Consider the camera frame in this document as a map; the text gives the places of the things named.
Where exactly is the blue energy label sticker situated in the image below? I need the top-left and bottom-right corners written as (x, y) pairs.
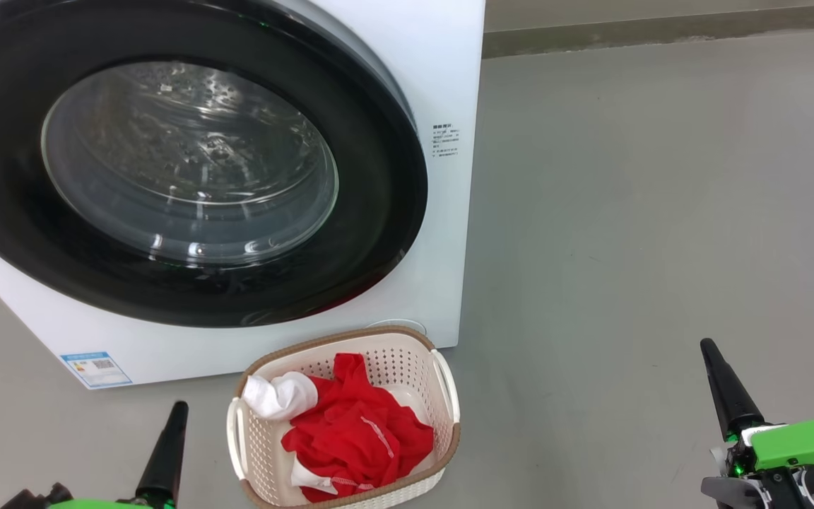
top-left (59, 351), bottom-right (134, 389)

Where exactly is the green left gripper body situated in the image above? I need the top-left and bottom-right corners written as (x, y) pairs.
top-left (1, 483), bottom-right (176, 509)

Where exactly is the round white filter cover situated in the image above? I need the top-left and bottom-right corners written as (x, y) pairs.
top-left (365, 320), bottom-right (427, 339)

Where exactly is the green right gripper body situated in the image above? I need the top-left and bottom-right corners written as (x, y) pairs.
top-left (709, 401), bottom-right (814, 509)

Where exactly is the red and white garment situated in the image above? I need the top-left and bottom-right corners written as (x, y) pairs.
top-left (242, 352), bottom-right (436, 504)

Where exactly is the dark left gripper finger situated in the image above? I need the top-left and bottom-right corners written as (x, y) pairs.
top-left (135, 401), bottom-right (189, 506)

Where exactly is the dark grey wall baseboard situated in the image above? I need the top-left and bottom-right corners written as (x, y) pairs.
top-left (482, 2), bottom-right (814, 59)

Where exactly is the small printed text label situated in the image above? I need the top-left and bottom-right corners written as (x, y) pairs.
top-left (432, 124), bottom-right (461, 158)

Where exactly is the white front-load washing machine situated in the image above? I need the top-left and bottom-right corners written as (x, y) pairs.
top-left (0, 0), bottom-right (487, 390)

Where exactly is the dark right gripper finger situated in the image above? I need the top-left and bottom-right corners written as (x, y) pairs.
top-left (700, 338), bottom-right (767, 440)

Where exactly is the black round machine door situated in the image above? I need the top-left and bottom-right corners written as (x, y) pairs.
top-left (0, 0), bottom-right (429, 328)

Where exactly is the cream perforated laundry basket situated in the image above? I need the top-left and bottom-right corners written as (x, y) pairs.
top-left (227, 325), bottom-right (461, 509)

